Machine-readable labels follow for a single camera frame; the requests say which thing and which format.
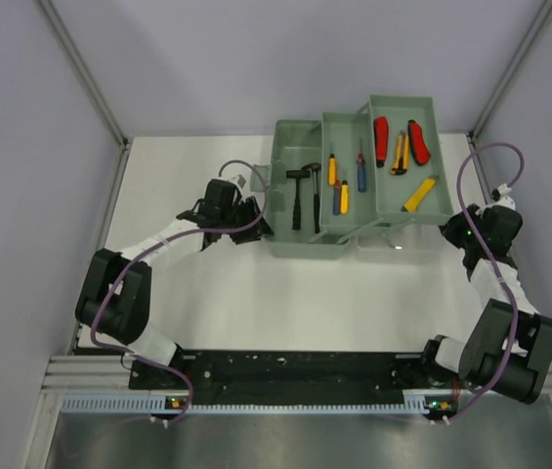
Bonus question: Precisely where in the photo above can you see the red black pliers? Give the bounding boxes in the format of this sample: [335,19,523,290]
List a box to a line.
[373,115,389,168]

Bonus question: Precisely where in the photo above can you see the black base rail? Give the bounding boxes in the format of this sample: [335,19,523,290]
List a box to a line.
[128,349,457,406]

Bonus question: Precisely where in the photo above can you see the yellow black screwdriver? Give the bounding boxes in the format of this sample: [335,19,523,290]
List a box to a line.
[328,143,337,187]

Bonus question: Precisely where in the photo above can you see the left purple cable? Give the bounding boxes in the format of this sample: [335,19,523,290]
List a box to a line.
[89,159,270,426]

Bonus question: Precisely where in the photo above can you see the yellow utility knife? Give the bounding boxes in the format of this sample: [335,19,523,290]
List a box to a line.
[401,175,438,213]

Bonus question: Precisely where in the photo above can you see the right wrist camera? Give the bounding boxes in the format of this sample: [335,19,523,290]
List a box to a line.
[489,184,516,210]

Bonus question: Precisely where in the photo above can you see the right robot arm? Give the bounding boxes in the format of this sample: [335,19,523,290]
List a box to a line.
[418,204,552,404]

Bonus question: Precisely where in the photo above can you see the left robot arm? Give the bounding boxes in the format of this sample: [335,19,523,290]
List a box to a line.
[75,179,274,388]

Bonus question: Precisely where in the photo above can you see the right aluminium frame post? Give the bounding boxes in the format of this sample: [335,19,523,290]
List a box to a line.
[467,0,552,144]

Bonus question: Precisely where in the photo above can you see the orange utility knife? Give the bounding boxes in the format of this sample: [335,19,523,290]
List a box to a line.
[390,131,409,176]

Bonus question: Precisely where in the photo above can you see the black rubber mallet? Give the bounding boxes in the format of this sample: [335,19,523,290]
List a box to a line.
[286,169,310,231]

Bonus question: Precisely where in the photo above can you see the steel claw hammer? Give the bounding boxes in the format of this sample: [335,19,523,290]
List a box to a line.
[304,162,321,234]

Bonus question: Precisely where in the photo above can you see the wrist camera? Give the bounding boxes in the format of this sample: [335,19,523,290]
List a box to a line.
[228,174,247,191]
[489,184,516,210]

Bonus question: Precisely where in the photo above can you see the green plastic toolbox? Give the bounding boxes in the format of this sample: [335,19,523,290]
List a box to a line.
[251,95,454,260]

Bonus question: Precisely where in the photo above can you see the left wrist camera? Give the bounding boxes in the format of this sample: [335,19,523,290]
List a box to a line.
[228,174,247,191]

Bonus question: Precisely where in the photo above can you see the grey cable duct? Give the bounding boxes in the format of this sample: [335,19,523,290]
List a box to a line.
[61,394,455,415]

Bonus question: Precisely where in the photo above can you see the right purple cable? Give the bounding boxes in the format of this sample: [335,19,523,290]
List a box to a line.
[446,142,527,426]

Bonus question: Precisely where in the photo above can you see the yellow handle screwdriver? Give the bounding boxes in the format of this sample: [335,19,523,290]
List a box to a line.
[339,180,350,215]

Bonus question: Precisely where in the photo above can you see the left aluminium frame post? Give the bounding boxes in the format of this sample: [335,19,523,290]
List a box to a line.
[33,0,129,149]

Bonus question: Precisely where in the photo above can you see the aluminium frame post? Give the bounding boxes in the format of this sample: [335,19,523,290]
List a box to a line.
[467,0,552,144]
[33,0,129,149]

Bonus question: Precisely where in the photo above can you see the purple cable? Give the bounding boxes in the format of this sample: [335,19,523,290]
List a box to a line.
[89,159,270,426]
[446,142,527,426]

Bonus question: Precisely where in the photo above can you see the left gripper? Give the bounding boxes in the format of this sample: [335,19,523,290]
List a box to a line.
[220,196,274,244]

